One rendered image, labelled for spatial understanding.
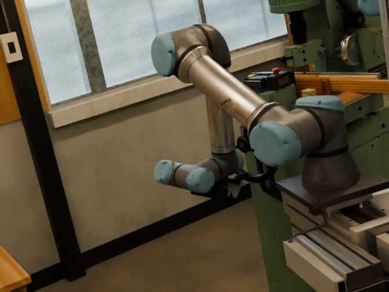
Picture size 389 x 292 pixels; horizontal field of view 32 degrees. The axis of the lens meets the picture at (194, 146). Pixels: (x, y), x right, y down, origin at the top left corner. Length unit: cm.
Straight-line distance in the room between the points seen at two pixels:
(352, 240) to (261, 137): 32
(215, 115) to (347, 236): 58
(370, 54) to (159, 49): 92
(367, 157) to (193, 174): 73
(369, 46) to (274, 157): 96
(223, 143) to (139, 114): 163
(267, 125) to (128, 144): 207
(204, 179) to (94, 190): 165
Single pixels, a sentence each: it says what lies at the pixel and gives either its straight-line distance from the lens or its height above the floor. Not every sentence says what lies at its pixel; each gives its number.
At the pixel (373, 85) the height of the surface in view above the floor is 93.
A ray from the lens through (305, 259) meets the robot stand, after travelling 164.
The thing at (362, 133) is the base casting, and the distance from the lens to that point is 243.
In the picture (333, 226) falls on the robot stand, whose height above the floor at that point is 75.
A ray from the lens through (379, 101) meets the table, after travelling 238.
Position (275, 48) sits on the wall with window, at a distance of 404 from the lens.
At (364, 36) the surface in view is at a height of 106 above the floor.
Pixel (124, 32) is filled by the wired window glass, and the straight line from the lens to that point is 366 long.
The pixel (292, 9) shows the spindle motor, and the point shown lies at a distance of 240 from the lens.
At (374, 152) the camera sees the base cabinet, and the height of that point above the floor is 66.
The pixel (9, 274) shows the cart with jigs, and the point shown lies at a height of 53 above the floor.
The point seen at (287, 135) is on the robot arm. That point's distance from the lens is 162.
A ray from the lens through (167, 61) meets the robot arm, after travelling 184.
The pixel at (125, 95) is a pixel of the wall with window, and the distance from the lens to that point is 353.
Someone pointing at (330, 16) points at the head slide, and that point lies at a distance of 252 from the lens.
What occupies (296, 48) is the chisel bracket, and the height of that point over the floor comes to 106.
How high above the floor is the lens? 146
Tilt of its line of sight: 16 degrees down
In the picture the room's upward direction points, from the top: 12 degrees counter-clockwise
